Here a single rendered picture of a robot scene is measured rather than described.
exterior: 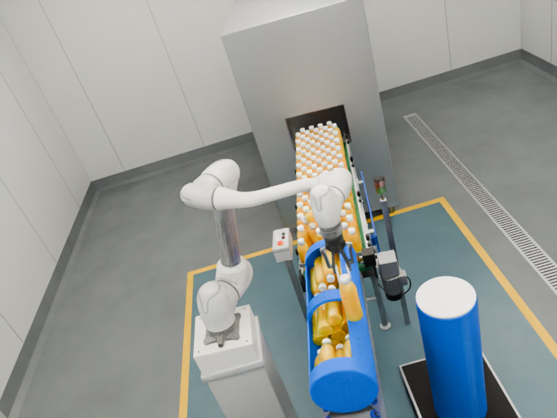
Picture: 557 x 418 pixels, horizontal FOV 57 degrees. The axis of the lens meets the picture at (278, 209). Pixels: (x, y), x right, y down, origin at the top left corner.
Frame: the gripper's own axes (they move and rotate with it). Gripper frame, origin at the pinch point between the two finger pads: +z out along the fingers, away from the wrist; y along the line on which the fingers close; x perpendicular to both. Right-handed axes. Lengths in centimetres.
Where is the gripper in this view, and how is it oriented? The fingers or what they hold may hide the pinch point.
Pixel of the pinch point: (342, 272)
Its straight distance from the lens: 214.3
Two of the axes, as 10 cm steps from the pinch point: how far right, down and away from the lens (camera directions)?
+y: 9.6, -2.2, -1.6
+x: 0.2, -5.4, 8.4
